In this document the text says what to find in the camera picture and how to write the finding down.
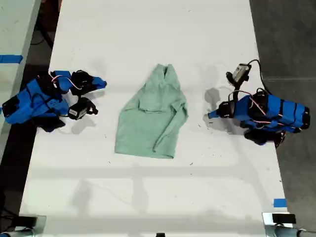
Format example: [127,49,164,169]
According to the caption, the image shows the black camera box white label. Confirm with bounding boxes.
[68,101,90,121]

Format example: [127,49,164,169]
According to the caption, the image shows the white side table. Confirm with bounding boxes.
[0,0,42,158]

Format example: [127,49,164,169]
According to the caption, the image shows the metal table clamp bracket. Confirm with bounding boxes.
[4,215,47,237]
[262,212,307,237]

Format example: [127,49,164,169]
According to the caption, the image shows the long blue tape strip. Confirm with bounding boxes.
[0,54,24,65]

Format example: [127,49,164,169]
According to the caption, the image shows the pale green T-shirt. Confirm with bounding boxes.
[114,63,189,160]

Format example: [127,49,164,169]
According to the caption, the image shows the black camera mount stalk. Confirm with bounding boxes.
[78,97,99,116]
[226,71,249,100]

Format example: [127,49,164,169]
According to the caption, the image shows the black floor cables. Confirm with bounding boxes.
[30,23,54,49]

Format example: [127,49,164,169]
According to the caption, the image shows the grey black camera box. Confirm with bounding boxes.
[233,63,250,83]

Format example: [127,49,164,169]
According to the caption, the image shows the small black box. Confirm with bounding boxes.
[272,213,297,225]
[16,215,38,227]

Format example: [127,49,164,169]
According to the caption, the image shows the black camera cable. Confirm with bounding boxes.
[247,59,271,96]

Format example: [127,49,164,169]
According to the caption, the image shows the small blue tape square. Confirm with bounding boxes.
[273,197,288,208]

